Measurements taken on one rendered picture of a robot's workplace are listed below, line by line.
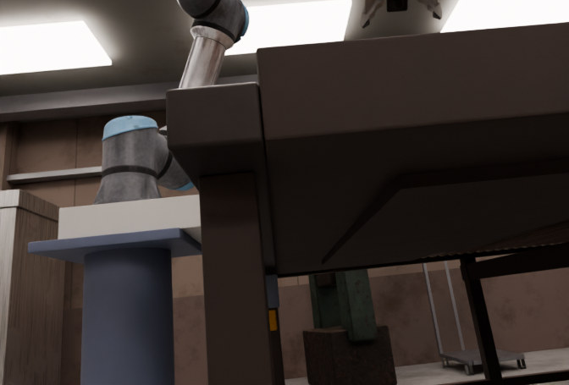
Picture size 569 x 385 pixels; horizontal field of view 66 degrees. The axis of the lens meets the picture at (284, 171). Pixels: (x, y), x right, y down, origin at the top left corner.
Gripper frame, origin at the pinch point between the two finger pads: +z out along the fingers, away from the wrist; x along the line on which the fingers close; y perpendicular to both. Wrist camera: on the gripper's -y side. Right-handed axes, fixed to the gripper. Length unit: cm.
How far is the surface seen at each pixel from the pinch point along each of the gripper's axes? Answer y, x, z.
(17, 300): -213, -297, 53
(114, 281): 3, -52, 52
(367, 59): 40, -2, 34
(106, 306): 3, -53, 57
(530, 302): -458, 119, 13
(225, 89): 43, -15, 38
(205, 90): 44, -16, 39
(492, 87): 37, 9, 36
